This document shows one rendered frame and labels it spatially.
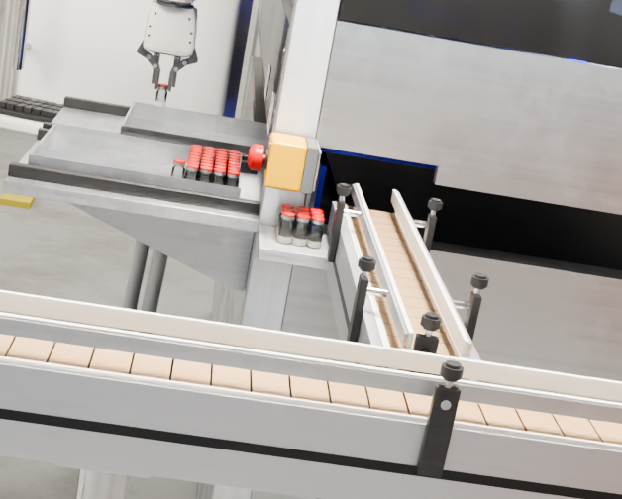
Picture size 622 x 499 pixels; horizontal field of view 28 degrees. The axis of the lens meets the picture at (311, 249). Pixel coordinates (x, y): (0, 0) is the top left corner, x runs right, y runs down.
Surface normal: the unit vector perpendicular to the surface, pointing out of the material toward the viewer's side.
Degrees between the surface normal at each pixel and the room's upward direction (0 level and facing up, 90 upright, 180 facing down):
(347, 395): 0
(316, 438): 90
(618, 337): 90
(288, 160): 90
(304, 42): 90
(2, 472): 0
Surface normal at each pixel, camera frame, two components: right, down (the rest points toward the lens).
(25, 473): 0.18, -0.95
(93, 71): -0.14, 0.25
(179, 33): 0.10, 0.33
